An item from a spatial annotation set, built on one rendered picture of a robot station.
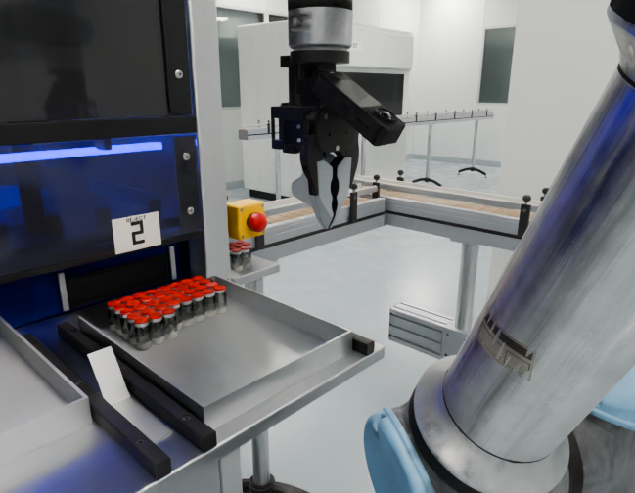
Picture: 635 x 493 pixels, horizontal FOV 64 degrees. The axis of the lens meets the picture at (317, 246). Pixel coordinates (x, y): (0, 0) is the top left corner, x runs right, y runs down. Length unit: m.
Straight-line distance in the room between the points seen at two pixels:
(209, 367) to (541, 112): 1.58
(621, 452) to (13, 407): 0.66
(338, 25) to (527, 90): 1.49
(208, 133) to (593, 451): 0.77
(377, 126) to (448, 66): 9.14
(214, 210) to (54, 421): 0.50
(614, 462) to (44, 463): 0.54
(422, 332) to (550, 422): 1.36
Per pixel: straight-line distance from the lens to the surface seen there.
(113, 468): 0.61
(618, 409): 0.48
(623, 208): 0.25
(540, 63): 2.03
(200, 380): 0.72
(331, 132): 0.61
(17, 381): 0.80
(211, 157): 0.98
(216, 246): 1.02
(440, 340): 1.67
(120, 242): 0.91
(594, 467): 0.49
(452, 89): 9.62
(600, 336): 0.29
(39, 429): 0.66
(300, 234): 1.33
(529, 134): 2.04
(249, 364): 0.74
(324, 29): 0.60
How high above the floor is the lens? 1.25
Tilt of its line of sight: 17 degrees down
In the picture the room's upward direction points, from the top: straight up
